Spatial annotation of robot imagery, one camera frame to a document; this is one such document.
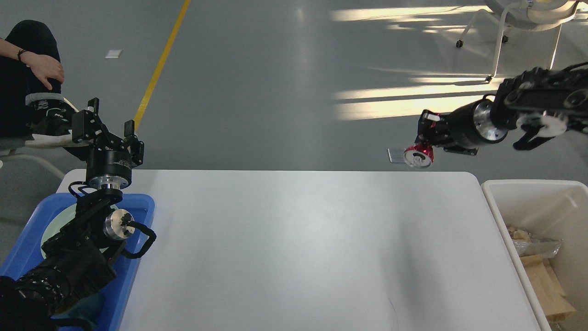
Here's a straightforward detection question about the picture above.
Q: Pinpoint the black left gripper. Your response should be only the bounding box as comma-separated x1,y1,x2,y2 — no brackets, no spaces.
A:
72,97,145,190

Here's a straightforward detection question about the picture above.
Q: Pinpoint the aluminium foil tray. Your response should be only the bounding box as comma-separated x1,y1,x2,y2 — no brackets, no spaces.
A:
512,238,564,258

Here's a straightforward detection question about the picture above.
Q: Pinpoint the black and white shoe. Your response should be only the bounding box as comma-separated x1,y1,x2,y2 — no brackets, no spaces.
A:
24,99,89,148

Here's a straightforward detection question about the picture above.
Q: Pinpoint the seated person's forearm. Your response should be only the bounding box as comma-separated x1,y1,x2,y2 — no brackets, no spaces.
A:
0,39,27,62

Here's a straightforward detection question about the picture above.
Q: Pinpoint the seated person's black trousers leg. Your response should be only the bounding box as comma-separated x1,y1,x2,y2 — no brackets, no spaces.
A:
0,20,62,137

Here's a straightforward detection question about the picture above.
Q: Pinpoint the light green plate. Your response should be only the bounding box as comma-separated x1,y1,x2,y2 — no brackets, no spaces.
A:
40,203,76,258

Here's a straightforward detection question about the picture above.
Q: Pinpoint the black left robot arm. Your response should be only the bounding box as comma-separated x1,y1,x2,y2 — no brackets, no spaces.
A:
1,98,156,331

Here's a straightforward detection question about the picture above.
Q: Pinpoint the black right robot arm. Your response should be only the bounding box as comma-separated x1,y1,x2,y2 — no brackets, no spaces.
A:
404,62,588,166

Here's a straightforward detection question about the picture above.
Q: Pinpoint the crushed red soda can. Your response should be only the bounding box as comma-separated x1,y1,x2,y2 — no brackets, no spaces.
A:
403,142,434,168

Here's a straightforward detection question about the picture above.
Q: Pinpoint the seated person's hand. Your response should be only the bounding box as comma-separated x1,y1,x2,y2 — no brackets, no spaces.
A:
19,51,64,91

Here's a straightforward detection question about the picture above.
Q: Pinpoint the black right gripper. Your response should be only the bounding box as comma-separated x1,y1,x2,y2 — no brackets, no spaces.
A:
414,99,508,156

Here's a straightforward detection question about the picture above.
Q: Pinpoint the white chair on castors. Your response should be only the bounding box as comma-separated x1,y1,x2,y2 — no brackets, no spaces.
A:
455,0,580,83

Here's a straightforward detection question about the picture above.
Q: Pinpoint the brown paper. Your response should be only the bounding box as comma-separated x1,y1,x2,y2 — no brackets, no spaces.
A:
507,226,531,243

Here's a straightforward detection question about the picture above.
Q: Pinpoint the white plastic bin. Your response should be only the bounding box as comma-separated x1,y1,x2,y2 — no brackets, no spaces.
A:
481,180,588,331

